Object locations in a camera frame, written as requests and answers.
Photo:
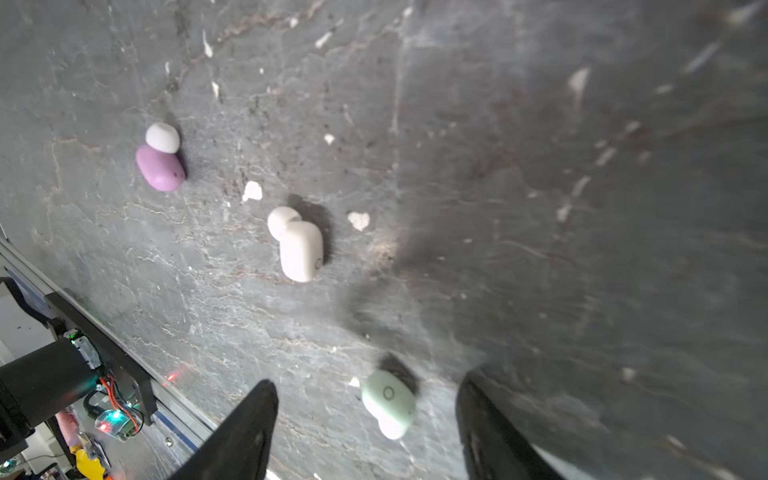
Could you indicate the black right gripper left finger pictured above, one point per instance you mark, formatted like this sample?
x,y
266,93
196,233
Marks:
x,y
240,447

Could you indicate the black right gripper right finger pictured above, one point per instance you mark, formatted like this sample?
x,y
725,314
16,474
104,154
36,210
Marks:
x,y
493,448

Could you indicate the mint green earbud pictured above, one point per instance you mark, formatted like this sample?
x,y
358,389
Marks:
x,y
390,402

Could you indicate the white earbud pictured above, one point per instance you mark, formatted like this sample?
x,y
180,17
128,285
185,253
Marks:
x,y
301,249

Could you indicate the purple earbud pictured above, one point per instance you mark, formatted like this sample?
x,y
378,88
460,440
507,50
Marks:
x,y
158,159

